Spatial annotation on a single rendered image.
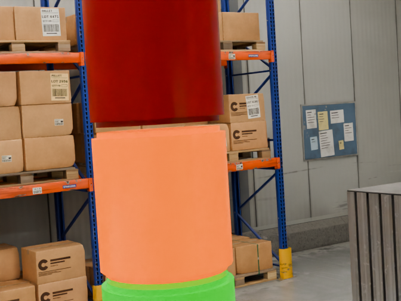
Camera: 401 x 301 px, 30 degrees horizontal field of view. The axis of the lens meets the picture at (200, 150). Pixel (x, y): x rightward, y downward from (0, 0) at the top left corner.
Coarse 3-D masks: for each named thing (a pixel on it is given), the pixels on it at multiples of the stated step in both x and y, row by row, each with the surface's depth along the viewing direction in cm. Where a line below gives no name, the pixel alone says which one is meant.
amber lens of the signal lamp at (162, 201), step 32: (160, 128) 29; (192, 128) 26; (96, 160) 27; (128, 160) 26; (160, 160) 25; (192, 160) 26; (224, 160) 27; (96, 192) 27; (128, 192) 26; (160, 192) 26; (192, 192) 26; (224, 192) 27; (128, 224) 26; (160, 224) 26; (192, 224) 26; (224, 224) 27; (128, 256) 26; (160, 256) 26; (192, 256) 26; (224, 256) 27
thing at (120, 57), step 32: (96, 0) 26; (128, 0) 25; (160, 0) 25; (192, 0) 26; (96, 32) 26; (128, 32) 25; (160, 32) 25; (192, 32) 26; (96, 64) 26; (128, 64) 25; (160, 64) 25; (192, 64) 26; (96, 96) 26; (128, 96) 25; (160, 96) 25; (192, 96) 26
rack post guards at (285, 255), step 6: (282, 252) 985; (288, 252) 988; (282, 258) 985; (288, 258) 988; (282, 264) 986; (288, 264) 989; (282, 270) 986; (288, 270) 989; (282, 276) 987; (288, 276) 989; (294, 276) 996; (96, 288) 837; (96, 294) 837; (96, 300) 838; (102, 300) 840
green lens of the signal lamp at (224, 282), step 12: (216, 276) 28; (228, 276) 28; (108, 288) 27; (120, 288) 27; (132, 288) 26; (144, 288) 26; (156, 288) 26; (168, 288) 26; (180, 288) 26; (192, 288) 26; (204, 288) 26; (216, 288) 26; (228, 288) 27; (108, 300) 27; (120, 300) 26; (132, 300) 26; (144, 300) 26; (156, 300) 26; (168, 300) 26; (180, 300) 26; (192, 300) 26; (204, 300) 26; (216, 300) 26; (228, 300) 27
